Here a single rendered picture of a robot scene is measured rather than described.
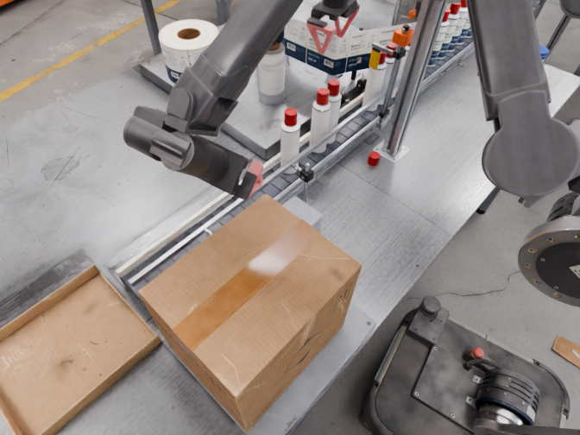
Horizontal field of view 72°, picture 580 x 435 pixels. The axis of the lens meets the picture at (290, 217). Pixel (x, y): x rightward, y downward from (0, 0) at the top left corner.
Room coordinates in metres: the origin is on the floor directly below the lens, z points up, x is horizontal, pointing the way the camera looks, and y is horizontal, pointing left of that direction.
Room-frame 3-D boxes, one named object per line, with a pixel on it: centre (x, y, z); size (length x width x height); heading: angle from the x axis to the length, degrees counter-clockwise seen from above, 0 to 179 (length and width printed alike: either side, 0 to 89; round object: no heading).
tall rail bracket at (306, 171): (0.75, -0.02, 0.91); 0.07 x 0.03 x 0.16; 49
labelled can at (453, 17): (1.47, -0.55, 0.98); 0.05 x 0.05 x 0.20
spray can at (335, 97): (0.97, -0.11, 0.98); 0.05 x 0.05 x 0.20
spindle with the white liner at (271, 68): (1.17, 0.08, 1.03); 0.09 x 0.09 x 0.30
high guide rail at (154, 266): (0.80, -0.02, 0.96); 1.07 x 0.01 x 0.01; 139
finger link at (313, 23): (0.92, -0.07, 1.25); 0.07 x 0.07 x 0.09; 59
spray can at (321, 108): (0.92, -0.08, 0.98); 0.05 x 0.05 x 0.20
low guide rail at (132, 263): (0.85, 0.03, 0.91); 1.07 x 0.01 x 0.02; 139
